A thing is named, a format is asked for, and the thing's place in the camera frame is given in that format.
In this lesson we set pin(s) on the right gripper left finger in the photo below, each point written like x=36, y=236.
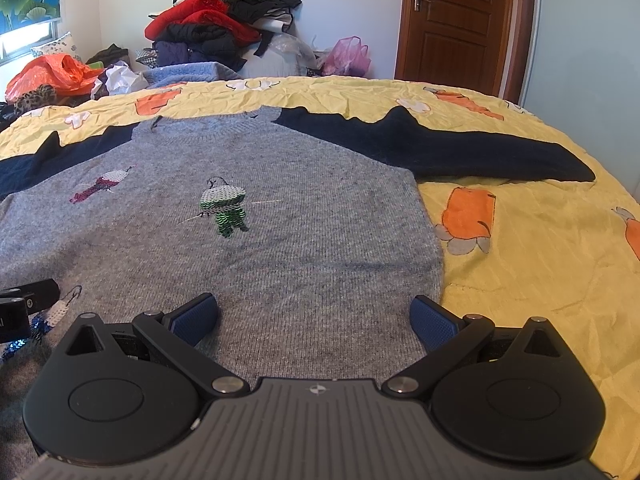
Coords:
x=172, y=338

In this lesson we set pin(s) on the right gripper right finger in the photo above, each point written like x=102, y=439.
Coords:
x=449, y=342

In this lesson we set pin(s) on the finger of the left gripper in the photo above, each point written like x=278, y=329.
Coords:
x=37, y=296

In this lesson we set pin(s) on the grey navy knit sweater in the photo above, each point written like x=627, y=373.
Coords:
x=310, y=232

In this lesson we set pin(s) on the yellow cartoon print bedspread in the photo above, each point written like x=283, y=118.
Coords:
x=568, y=251

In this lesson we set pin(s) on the leopard print cloth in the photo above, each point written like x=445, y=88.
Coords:
x=42, y=96

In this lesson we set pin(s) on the orange plastic bag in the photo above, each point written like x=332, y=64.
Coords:
x=66, y=75

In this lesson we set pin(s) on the white crumpled plastic bag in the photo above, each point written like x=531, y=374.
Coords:
x=117, y=80

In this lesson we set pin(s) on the floral patterned pillow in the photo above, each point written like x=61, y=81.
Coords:
x=63, y=45

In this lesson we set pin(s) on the blue knit blanket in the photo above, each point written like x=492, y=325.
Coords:
x=160, y=77

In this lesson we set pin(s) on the dark navy jacket on pile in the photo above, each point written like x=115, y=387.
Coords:
x=193, y=43

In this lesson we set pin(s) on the pink plastic bag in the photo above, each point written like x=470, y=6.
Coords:
x=349, y=57

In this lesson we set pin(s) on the clear plastic bag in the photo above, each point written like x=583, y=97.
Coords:
x=287, y=55

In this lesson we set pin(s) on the brown wooden door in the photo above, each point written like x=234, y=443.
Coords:
x=482, y=45

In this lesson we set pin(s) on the red garment on pile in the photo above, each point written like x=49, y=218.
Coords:
x=202, y=12

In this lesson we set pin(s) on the silver door handle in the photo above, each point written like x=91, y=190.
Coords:
x=417, y=4

